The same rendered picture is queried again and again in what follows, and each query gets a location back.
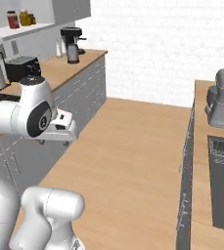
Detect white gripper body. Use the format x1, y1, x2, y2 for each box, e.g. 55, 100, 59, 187
36, 118, 79, 144

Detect black coffee machine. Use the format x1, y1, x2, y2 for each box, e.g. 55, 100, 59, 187
60, 26, 88, 56

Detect yellow jar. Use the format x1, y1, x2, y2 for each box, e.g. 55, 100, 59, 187
18, 8, 32, 27

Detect grey island cupboards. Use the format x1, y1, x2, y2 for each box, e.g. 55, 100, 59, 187
175, 100, 197, 250

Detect grey wall cupboard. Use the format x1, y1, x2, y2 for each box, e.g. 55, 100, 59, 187
50, 0, 92, 26

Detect black toaster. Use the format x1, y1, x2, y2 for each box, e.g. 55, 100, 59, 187
4, 55, 42, 83

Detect grey base cupboards run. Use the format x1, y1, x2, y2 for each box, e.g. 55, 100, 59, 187
0, 56, 108, 198

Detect white shaker bottle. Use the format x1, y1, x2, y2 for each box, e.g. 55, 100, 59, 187
61, 37, 67, 56
55, 38, 64, 60

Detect white wall shelf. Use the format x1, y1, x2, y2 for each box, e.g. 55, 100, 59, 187
0, 21, 56, 42

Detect dark grey sink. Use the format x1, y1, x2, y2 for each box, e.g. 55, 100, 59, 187
206, 134, 224, 234

